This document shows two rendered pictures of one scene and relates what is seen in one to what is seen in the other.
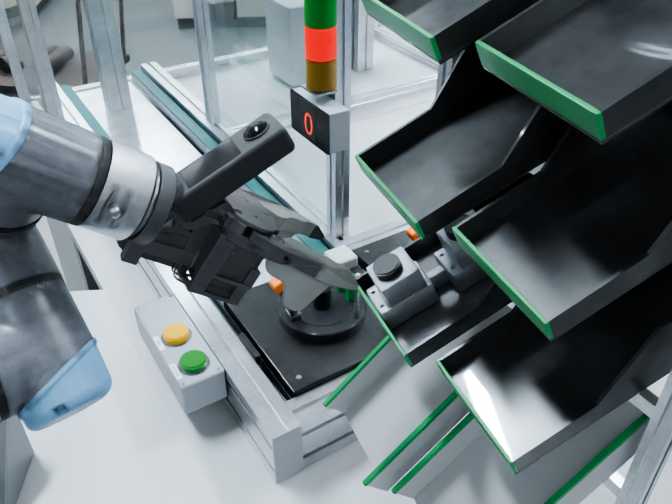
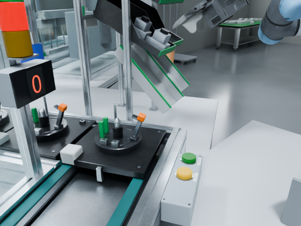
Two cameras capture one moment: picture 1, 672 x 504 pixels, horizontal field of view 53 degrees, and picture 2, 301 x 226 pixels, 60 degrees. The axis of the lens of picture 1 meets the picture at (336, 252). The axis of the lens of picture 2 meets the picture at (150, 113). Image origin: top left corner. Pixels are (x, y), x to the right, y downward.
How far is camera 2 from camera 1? 1.36 m
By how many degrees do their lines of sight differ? 104
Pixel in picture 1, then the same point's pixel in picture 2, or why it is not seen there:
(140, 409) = (214, 207)
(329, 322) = (127, 130)
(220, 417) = not seen: hidden behind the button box
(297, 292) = (200, 22)
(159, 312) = (180, 193)
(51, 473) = (272, 206)
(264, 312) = (136, 155)
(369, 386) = (155, 101)
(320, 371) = (150, 129)
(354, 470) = not seen: hidden behind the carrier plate
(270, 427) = (184, 130)
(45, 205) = not seen: outside the picture
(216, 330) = (161, 170)
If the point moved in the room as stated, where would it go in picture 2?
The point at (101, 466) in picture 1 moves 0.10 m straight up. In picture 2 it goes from (246, 195) to (252, 166)
